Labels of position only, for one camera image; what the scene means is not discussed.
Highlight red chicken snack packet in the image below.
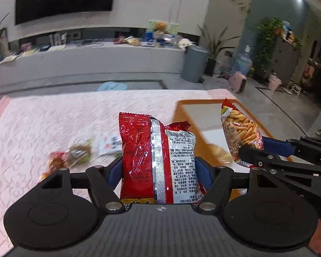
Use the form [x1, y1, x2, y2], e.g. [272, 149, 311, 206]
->
[39, 151, 70, 182]

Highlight orange stick snack bag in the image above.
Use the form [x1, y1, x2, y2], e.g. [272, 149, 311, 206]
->
[221, 99, 264, 168]

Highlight red foil snack bag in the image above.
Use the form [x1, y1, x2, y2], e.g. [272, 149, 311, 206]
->
[119, 113, 203, 208]

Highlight green raisin snack packet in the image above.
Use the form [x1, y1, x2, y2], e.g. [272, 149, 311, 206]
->
[68, 139, 93, 166]

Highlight white latiao snack packet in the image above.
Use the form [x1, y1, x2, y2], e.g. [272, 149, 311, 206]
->
[98, 135, 122, 156]

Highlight orange cardboard box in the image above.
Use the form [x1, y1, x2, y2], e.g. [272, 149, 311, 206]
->
[172, 99, 276, 201]

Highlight pink bucket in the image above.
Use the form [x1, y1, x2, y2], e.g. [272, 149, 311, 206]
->
[268, 74, 282, 92]

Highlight pink lace tablecloth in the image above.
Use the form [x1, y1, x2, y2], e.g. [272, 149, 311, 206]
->
[0, 89, 232, 256]

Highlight blue plastic stool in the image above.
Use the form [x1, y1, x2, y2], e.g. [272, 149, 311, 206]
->
[97, 81, 127, 92]

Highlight dark grey cabinet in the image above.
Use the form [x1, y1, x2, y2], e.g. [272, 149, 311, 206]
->
[268, 38, 300, 86]

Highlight blue water jug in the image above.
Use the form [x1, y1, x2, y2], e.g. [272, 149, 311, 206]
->
[231, 52, 252, 76]

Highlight grey trash bin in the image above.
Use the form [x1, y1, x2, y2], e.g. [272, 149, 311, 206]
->
[181, 45, 209, 83]

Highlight potted snake plant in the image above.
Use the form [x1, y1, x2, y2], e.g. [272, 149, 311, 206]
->
[198, 24, 240, 77]

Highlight grey tv console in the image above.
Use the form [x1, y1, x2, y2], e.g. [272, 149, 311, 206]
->
[0, 42, 184, 87]

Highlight white wifi router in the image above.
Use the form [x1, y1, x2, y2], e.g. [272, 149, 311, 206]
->
[49, 33, 67, 51]

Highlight brown teddy bear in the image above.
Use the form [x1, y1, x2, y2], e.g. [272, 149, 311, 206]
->
[153, 21, 168, 32]

